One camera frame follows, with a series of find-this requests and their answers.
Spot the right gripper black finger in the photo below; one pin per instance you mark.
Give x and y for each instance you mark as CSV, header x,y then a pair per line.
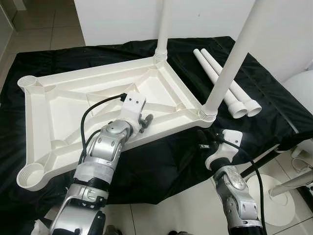
x,y
202,138

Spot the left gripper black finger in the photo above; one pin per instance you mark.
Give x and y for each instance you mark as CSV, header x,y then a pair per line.
x,y
148,119

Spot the white plastic table leg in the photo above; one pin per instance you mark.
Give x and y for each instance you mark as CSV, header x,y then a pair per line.
x,y
164,24
247,100
234,104
234,54

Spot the white plastic table top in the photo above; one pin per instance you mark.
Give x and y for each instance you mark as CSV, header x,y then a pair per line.
x,y
58,112

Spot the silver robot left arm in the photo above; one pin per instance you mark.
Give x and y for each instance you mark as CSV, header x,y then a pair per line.
x,y
98,161

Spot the black table cloth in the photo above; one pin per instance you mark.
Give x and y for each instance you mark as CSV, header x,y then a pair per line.
x,y
161,161

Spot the dark grey metal table leg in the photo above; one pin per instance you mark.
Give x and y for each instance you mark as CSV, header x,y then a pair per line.
x,y
259,167

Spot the small white plastic object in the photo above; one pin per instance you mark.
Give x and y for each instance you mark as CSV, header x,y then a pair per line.
x,y
303,157

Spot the white stand pole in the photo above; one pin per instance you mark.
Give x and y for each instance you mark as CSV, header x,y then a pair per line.
x,y
293,185

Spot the white round stand base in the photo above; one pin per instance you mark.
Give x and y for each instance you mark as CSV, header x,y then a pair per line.
x,y
279,205

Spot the grey robot right leg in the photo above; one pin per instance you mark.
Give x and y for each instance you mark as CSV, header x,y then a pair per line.
x,y
173,232

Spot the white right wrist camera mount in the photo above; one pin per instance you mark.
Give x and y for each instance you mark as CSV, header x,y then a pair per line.
x,y
231,141

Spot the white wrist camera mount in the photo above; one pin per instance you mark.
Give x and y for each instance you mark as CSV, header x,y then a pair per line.
x,y
133,105
231,141

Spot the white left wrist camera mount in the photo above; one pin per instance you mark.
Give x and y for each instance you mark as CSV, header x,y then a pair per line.
x,y
133,105

